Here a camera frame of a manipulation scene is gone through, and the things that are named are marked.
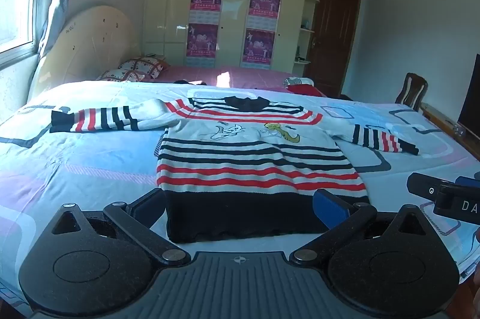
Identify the wooden chair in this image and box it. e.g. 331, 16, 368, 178
394, 72, 428, 112

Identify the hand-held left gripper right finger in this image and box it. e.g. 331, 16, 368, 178
289, 188, 437, 264

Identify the black television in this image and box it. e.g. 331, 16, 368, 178
456, 53, 480, 140

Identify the striped knit sweater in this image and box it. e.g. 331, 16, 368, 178
50, 96, 420, 244

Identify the light blue patterned blanket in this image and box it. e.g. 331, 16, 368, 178
0, 80, 480, 306

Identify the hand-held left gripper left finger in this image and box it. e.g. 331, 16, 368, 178
48, 188, 193, 266

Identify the pink bed sheet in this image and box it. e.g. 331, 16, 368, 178
157, 65, 313, 94

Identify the checked patterned pillow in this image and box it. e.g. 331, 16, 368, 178
119, 56, 168, 80
95, 68, 131, 83

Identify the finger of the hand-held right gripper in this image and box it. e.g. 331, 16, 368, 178
407, 172, 456, 200
455, 175, 480, 189

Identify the brown wooden door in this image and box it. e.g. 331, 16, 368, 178
307, 0, 363, 99

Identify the white striped cloth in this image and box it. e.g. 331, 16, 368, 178
283, 77, 316, 89

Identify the open corner shelf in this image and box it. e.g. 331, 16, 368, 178
297, 0, 320, 65

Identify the cream bed headboard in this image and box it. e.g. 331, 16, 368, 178
29, 5, 142, 106

